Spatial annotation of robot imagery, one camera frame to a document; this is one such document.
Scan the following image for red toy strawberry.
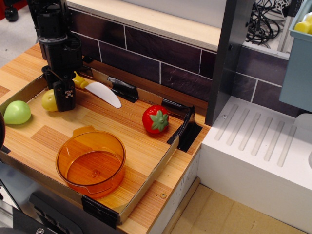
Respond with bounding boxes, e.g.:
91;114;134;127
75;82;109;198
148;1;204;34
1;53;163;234
142;105;169;134

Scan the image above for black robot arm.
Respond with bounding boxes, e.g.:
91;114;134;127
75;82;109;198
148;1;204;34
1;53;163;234
27;0;83;112

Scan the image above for black caster wheel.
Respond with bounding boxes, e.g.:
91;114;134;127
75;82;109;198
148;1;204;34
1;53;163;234
4;5;19;22

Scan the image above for tangled black cables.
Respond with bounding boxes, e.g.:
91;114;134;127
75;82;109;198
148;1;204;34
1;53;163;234
245;0;291;49

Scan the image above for dark grey vertical post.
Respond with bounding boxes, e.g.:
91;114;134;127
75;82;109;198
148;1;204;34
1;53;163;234
205;0;253;126

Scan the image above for cardboard fence with black tape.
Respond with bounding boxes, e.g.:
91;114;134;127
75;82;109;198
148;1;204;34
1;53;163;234
0;55;203;230

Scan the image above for green toy pear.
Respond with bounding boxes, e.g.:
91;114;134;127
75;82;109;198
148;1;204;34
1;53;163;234
4;100;31;125

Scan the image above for orange transparent plastic pot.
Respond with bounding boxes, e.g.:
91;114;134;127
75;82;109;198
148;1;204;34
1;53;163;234
56;126;126;199

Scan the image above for yellow handled toy knife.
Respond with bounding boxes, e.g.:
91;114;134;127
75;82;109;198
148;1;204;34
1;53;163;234
73;72;122;109

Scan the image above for yellow toy in bin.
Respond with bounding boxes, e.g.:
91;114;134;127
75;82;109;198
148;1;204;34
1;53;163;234
294;12;312;35

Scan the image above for white dish drain rack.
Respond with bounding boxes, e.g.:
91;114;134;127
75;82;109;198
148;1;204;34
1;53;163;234
198;97;312;233

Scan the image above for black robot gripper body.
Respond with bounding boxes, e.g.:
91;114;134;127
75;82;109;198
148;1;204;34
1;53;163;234
38;32;83;75

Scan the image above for grey blue plastic bin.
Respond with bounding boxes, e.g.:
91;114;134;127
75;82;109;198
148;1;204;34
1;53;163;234
279;0;312;112

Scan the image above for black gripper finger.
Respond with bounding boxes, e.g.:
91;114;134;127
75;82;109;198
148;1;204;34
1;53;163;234
52;75;76;112
41;65;57;89

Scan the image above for yellow toy potato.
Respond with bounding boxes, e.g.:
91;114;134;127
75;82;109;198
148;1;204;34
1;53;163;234
41;89;58;112

